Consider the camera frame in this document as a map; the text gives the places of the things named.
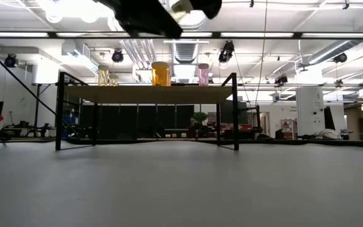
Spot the orange medicine bottle white cap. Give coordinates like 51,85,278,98
151,61,172,87

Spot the pink medicine bottle white cap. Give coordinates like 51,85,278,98
197,63,210,87

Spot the black ceiling-hung camera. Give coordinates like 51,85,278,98
217,40,235,64

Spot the black aluminium rig frame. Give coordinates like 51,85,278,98
0,30,363,149

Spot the white room pillar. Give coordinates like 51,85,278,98
296,86,326,135

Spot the black ceiling spotlight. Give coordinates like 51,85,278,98
111,49,125,63
4,53,19,68
332,52,349,64
274,74,289,85

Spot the green background potted plant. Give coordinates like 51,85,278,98
193,112,209,127

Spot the silver ceiling duct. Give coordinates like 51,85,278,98
165,9,210,64

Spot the black partition panel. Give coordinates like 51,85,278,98
80,104,195,140

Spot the wooden shelf with black frame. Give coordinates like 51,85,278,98
54,71,240,151

